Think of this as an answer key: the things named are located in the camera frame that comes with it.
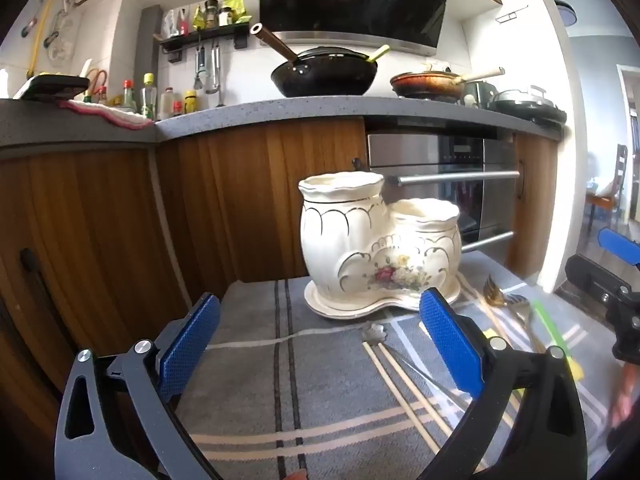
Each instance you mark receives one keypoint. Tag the black wall spice shelf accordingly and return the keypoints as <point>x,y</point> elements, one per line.
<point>205,40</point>

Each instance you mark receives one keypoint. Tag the orange frying pan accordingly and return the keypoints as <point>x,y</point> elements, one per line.
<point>425,85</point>

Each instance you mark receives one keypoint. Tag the red capped sauce bottle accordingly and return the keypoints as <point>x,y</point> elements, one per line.
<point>129,95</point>

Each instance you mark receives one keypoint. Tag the black flat tray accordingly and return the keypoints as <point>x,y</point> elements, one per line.
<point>52,86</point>

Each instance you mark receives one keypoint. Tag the green spatula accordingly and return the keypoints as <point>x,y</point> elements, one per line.
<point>377,53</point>

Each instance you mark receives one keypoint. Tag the grey kitchen counter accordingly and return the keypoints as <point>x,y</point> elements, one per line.
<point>250,115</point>

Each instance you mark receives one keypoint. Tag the white floral ceramic utensil holder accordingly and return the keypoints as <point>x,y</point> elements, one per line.
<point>345,240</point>

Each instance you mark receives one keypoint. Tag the white plastic bottle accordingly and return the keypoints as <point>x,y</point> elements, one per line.
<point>166,104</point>

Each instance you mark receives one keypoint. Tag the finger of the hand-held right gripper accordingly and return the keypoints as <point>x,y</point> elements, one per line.
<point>592,277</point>
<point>620,243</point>

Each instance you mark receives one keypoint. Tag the green yellow snack packet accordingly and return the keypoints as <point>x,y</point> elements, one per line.
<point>235,10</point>

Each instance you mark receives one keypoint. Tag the yellow jar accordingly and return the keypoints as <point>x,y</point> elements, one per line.
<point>190,102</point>

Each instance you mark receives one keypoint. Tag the yellow capped oil bottle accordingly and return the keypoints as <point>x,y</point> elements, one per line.
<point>149,97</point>

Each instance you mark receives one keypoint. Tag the small flower-ended metal spoon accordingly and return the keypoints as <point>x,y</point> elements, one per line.
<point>374,333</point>

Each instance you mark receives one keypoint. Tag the gold fork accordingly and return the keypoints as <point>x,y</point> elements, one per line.
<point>494,291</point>

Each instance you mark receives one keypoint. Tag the dark lidded spice jar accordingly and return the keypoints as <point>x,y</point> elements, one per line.
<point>211,14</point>

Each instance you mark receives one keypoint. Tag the person's right hand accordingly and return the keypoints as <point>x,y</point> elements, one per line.
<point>627,400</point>

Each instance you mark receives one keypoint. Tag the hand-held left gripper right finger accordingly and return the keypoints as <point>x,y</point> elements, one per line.
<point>450,347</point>

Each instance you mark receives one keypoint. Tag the grey striped table cloth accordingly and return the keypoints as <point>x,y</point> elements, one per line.
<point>310,370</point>

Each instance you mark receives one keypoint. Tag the stainless steel oven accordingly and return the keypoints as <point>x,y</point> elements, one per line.
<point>450,190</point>

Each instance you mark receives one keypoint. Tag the black wok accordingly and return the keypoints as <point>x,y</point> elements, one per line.
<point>325,77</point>

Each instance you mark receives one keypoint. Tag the wooden chair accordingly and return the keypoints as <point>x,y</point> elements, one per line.
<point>617,185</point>

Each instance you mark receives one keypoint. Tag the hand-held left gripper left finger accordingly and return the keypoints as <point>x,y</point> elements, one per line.
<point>187,350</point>

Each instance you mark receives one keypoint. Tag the hanging metal spatula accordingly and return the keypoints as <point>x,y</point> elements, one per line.
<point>200,67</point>

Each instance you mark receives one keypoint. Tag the wall towel bar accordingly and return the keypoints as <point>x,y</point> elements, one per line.
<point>511,14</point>

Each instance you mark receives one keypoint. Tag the pink and white towel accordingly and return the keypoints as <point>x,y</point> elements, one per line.
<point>110,115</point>

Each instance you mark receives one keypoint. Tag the hanging metal ladle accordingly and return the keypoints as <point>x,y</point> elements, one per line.
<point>214,67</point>

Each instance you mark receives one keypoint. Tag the white ceramic drip tray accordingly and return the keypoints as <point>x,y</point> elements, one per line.
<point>340,307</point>

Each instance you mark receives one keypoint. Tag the wooden lower cabinets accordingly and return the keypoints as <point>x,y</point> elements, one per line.
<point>240,210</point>

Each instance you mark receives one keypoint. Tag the round ceiling lamp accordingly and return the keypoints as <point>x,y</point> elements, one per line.
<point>566,12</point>

